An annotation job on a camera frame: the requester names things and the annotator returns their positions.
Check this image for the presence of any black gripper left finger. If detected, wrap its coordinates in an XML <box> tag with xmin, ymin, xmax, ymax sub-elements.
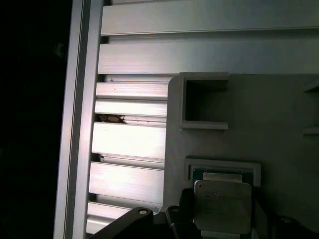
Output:
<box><xmin>87</xmin><ymin>188</ymin><xmax>200</xmax><ymax>239</ymax></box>

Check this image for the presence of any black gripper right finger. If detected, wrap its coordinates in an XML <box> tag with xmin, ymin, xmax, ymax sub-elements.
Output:
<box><xmin>250</xmin><ymin>191</ymin><xmax>319</xmax><ymax>239</ymax></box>

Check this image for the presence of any silver CPU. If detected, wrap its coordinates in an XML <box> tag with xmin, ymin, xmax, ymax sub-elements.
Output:
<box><xmin>191</xmin><ymin>168</ymin><xmax>253</xmax><ymax>236</ymax></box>

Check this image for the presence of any grey plastic parts rack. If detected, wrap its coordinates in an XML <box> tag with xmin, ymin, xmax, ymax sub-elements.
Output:
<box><xmin>161</xmin><ymin>72</ymin><xmax>319</xmax><ymax>239</ymax></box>

